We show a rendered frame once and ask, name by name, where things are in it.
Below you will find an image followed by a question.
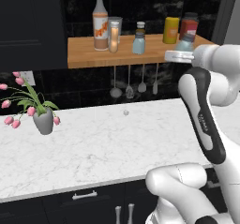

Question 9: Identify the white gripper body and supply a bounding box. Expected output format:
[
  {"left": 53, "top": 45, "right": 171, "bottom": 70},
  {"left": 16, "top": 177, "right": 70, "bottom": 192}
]
[{"left": 164, "top": 49, "right": 196, "bottom": 63}]

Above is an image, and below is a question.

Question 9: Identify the pale blue shaker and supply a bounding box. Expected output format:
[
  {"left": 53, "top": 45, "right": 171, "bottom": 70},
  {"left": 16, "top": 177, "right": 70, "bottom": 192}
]
[
  {"left": 174, "top": 34, "right": 196, "bottom": 52},
  {"left": 131, "top": 31, "right": 146, "bottom": 56}
]

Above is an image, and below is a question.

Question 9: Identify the small dark bottle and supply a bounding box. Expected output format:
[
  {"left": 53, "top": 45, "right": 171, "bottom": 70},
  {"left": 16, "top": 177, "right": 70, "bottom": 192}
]
[{"left": 135, "top": 21, "right": 147, "bottom": 37}]

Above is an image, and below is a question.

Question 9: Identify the clear shaker with yellow filling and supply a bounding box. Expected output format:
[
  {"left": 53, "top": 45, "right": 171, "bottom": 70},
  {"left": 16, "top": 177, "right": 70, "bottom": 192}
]
[{"left": 108, "top": 21, "right": 121, "bottom": 54}]

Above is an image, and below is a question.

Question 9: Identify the tall bottle with orange label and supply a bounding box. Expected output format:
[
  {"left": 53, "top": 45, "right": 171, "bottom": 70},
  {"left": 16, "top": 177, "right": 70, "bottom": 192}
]
[{"left": 92, "top": 0, "right": 110, "bottom": 52}]

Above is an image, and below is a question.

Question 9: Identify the dark upper cabinet door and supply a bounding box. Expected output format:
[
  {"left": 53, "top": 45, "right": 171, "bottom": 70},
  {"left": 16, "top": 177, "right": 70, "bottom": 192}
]
[{"left": 0, "top": 0, "right": 68, "bottom": 71}]

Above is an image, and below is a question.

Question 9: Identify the dark cabinet door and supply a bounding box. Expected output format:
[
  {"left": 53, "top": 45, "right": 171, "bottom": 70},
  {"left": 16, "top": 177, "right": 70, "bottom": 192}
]
[
  {"left": 43, "top": 203, "right": 127, "bottom": 224},
  {"left": 125, "top": 180, "right": 158, "bottom": 224},
  {"left": 0, "top": 0, "right": 68, "bottom": 71}
]

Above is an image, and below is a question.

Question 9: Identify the dark lower cabinet door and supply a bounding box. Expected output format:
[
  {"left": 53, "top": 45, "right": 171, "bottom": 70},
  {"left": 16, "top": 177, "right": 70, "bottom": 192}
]
[
  {"left": 43, "top": 203, "right": 127, "bottom": 224},
  {"left": 125, "top": 180, "right": 158, "bottom": 224}
]

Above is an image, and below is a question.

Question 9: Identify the yellow can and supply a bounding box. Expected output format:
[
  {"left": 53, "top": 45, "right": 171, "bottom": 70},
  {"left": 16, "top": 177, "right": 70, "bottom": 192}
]
[{"left": 162, "top": 16, "right": 181, "bottom": 45}]

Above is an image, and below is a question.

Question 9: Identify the red jar with dark lid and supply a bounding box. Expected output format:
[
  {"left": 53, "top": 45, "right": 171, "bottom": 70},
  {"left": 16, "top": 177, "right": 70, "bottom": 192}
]
[{"left": 179, "top": 11, "right": 200, "bottom": 43}]

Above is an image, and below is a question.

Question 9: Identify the hanging metal spatula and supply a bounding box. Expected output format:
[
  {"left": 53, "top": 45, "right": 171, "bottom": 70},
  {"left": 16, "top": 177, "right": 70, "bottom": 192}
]
[{"left": 152, "top": 62, "right": 160, "bottom": 96}]

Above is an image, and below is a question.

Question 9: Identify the hanging metal slotted spoon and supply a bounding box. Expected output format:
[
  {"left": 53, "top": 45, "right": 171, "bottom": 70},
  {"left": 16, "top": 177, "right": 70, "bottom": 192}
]
[{"left": 125, "top": 65, "right": 135, "bottom": 99}]

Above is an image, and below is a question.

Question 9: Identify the clear glass jar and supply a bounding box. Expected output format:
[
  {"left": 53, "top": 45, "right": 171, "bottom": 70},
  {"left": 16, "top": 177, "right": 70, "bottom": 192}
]
[{"left": 107, "top": 16, "right": 124, "bottom": 44}]

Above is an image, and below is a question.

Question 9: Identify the grey tall panel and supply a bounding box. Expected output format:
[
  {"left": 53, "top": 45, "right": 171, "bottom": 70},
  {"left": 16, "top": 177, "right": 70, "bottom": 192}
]
[{"left": 212, "top": 0, "right": 240, "bottom": 47}]

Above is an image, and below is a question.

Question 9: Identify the hanging metal ladle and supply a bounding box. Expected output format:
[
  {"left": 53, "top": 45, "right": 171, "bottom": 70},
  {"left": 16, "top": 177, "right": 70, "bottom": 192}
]
[{"left": 109, "top": 66, "right": 123, "bottom": 98}]

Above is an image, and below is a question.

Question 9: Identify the wooden shelf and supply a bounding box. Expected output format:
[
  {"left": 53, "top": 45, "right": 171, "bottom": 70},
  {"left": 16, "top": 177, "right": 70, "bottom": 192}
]
[{"left": 67, "top": 33, "right": 217, "bottom": 69}]

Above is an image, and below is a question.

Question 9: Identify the grey vase with pink tulips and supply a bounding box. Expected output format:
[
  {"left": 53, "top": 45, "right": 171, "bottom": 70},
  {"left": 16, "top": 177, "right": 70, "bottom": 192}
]
[{"left": 0, "top": 70, "right": 62, "bottom": 136}]

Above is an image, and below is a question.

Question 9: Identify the dark drawer front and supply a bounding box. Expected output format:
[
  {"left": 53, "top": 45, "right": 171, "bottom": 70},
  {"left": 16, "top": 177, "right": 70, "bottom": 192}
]
[{"left": 41, "top": 183, "right": 127, "bottom": 215}]

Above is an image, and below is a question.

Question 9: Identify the white wall outlet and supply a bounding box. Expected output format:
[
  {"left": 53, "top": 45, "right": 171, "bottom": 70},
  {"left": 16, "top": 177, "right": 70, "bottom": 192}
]
[{"left": 20, "top": 70, "right": 37, "bottom": 87}]

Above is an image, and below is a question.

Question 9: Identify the silver door handle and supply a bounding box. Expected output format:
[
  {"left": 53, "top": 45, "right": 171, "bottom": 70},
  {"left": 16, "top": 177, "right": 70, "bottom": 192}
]
[
  {"left": 114, "top": 205, "right": 123, "bottom": 224},
  {"left": 127, "top": 202, "right": 136, "bottom": 224}
]

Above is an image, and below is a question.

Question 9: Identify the silver drawer handle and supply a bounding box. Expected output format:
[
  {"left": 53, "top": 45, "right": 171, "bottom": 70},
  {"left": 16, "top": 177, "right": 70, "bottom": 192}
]
[{"left": 71, "top": 190, "right": 98, "bottom": 202}]

